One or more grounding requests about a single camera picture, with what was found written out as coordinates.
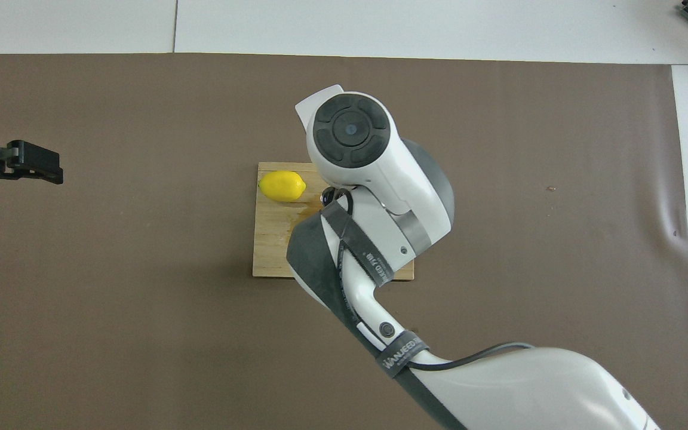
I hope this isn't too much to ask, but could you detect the wooden cutting board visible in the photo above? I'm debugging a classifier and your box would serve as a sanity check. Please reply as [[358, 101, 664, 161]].
[[253, 162, 415, 281]]

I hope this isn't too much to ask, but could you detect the yellow lemon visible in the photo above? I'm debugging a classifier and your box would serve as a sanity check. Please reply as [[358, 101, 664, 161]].
[[259, 171, 307, 203]]

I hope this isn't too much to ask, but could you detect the brown paper table mat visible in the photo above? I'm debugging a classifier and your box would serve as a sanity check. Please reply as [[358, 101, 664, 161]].
[[0, 53, 688, 430]]

